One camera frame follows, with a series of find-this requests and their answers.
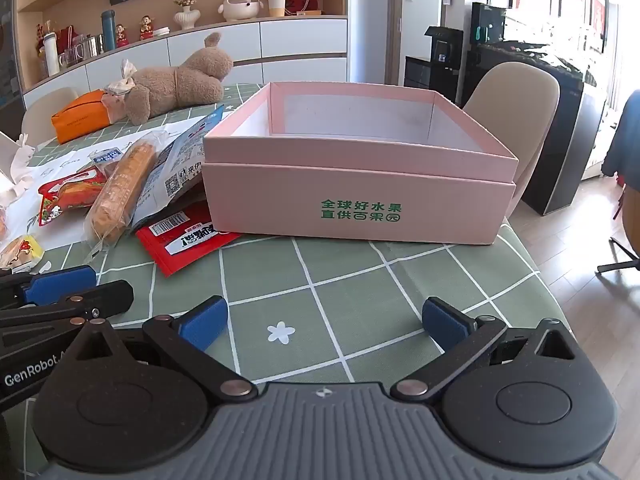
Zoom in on brown teddy bear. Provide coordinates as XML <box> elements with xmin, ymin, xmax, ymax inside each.
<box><xmin>102</xmin><ymin>32</ymin><xmax>234</xmax><ymax>126</ymax></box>

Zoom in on white bottle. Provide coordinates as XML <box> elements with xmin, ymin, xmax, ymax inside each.
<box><xmin>42</xmin><ymin>32</ymin><xmax>62</xmax><ymax>77</ymax></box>

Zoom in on black tank cabinet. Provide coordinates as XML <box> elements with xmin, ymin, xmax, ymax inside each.
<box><xmin>470</xmin><ymin>42</ymin><xmax>608</xmax><ymax>216</ymax></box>

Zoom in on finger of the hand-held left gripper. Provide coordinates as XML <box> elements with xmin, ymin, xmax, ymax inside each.
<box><xmin>0</xmin><ymin>265</ymin><xmax>97</xmax><ymax>308</ymax></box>
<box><xmin>0</xmin><ymin>280</ymin><xmax>135</xmax><ymax>356</ymax></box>

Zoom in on red chicken snack pouch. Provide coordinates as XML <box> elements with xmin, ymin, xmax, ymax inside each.
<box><xmin>38</xmin><ymin>167</ymin><xmax>108</xmax><ymax>228</ymax></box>

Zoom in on green checked tablecloth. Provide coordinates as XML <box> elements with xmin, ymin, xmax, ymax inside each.
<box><xmin>0</xmin><ymin>82</ymin><xmax>571</xmax><ymax>413</ymax></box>

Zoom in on blue white snack packet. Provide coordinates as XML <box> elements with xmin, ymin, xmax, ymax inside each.
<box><xmin>130</xmin><ymin>104</ymin><xmax>226</xmax><ymax>231</ymax></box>

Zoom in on fish tank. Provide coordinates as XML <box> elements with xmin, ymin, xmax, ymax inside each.
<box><xmin>470</xmin><ymin>0</ymin><xmax>608</xmax><ymax>56</ymax></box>

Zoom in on glass cups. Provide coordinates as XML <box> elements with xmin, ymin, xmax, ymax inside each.
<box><xmin>59</xmin><ymin>34</ymin><xmax>103</xmax><ymax>68</ymax></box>

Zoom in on white vase with flowers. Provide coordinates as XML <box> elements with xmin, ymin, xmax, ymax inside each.
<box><xmin>173</xmin><ymin>0</ymin><xmax>202</xmax><ymax>31</ymax></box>

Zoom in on orange chair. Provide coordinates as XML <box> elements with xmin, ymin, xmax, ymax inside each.
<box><xmin>595</xmin><ymin>180</ymin><xmax>640</xmax><ymax>276</ymax></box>

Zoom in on pink cardboard box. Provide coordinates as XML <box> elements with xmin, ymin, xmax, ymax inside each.
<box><xmin>202</xmin><ymin>81</ymin><xmax>519</xmax><ymax>246</ymax></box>

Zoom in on rabbit shaped white pot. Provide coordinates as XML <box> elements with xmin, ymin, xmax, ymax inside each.
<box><xmin>217</xmin><ymin>0</ymin><xmax>264</xmax><ymax>22</ymax></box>

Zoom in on beige chair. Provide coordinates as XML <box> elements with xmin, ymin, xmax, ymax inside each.
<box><xmin>21</xmin><ymin>86</ymin><xmax>79</xmax><ymax>147</ymax></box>
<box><xmin>462</xmin><ymin>62</ymin><xmax>561</xmax><ymax>211</ymax></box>

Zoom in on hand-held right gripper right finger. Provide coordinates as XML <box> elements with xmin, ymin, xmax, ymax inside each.
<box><xmin>391</xmin><ymin>297</ymin><xmax>581</xmax><ymax>403</ymax></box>

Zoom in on long bread stick packet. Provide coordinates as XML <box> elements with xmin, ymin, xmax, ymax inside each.
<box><xmin>82</xmin><ymin>140</ymin><xmax>158</xmax><ymax>256</ymax></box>

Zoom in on orange tissue box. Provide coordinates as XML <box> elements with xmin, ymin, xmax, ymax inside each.
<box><xmin>51</xmin><ymin>89</ymin><xmax>126</xmax><ymax>144</ymax></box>

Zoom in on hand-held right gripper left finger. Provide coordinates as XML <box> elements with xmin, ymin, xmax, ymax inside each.
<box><xmin>65</xmin><ymin>295</ymin><xmax>256</xmax><ymax>402</ymax></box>

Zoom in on small yellow snack packet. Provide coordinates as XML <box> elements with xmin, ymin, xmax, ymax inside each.
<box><xmin>0</xmin><ymin>234</ymin><xmax>45</xmax><ymax>269</ymax></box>

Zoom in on black water dispenser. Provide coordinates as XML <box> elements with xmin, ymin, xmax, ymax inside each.
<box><xmin>404</xmin><ymin>26</ymin><xmax>463</xmax><ymax>103</ymax></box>

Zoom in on blue thermos bottle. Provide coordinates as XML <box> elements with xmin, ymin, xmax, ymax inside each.
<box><xmin>101</xmin><ymin>9</ymin><xmax>117</xmax><ymax>51</ymax></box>

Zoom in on dark jacket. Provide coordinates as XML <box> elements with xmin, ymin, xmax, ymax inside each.
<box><xmin>602</xmin><ymin>89</ymin><xmax>640</xmax><ymax>181</ymax></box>

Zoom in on white sideboard cabinet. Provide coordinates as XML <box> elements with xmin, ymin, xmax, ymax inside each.
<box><xmin>20</xmin><ymin>17</ymin><xmax>348</xmax><ymax>111</ymax></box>

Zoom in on red flat snack packet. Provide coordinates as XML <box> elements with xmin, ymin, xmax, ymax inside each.
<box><xmin>136</xmin><ymin>204</ymin><xmax>242</xmax><ymax>277</ymax></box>

